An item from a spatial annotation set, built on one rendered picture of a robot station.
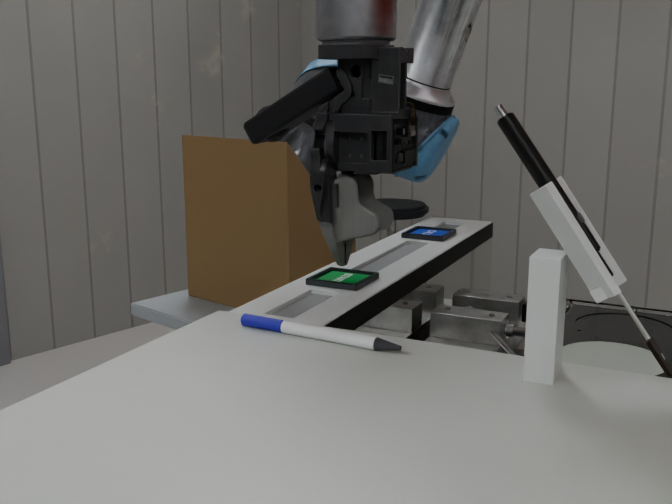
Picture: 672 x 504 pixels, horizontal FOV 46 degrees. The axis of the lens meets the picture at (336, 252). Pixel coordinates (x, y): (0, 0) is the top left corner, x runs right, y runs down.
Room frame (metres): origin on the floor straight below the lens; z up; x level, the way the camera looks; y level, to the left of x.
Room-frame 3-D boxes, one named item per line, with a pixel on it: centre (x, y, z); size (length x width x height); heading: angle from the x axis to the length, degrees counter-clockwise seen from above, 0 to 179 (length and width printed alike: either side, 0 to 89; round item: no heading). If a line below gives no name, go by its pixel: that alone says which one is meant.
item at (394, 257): (0.88, -0.06, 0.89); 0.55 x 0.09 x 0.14; 154
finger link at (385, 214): (0.78, -0.03, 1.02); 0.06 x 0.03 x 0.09; 64
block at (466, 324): (0.84, -0.15, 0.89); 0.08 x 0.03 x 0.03; 64
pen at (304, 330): (0.58, 0.01, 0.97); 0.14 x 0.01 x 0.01; 60
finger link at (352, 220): (0.75, -0.02, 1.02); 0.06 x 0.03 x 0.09; 64
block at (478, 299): (0.91, -0.18, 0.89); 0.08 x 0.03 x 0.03; 64
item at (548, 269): (0.49, -0.15, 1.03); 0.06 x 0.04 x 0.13; 64
